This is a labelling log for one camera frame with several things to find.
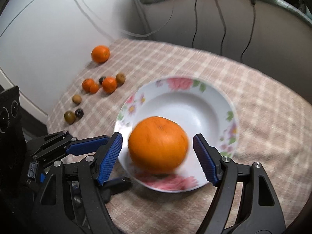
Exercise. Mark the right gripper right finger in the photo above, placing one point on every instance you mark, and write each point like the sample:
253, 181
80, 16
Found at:
259, 209

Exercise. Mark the medium mandarin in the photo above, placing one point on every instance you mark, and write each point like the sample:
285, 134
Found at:
109, 85

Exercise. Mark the green brown kiwi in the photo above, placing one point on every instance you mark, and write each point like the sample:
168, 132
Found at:
69, 117

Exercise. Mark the large round orange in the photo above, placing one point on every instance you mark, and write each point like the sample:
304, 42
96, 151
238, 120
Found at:
100, 54

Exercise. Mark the small brown kiwi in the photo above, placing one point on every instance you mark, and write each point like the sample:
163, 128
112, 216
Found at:
77, 99

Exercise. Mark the dark purple plum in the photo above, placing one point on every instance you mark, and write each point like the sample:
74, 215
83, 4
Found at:
79, 113

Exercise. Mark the black camera box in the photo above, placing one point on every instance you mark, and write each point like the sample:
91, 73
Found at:
10, 114

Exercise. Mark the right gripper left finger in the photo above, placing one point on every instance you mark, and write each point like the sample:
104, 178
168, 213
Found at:
107, 160

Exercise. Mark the tiny orange kumquat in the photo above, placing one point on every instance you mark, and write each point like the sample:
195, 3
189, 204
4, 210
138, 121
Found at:
94, 88

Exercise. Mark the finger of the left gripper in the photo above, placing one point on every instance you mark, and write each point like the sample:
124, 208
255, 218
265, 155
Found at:
115, 186
85, 144

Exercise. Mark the floral white plate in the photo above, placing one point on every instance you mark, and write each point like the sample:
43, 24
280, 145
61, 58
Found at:
195, 105

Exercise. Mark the small mandarin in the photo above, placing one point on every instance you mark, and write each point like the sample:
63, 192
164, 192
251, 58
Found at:
87, 83

